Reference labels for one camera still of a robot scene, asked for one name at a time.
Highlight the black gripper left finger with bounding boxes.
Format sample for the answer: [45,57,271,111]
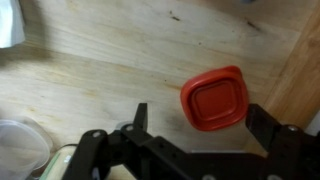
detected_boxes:
[62,103,187,180]

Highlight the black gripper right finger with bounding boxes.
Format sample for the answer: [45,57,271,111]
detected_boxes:
[245,104,320,180]

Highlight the red plastic lid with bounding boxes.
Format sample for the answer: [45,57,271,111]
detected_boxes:
[180,66,249,131]

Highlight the upside down clear container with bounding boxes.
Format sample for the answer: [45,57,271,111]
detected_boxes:
[0,119,53,180]

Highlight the wooden tray box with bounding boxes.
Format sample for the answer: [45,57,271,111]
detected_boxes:
[243,3,320,158]

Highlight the white tissue box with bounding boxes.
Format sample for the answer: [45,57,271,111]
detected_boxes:
[0,0,25,49]

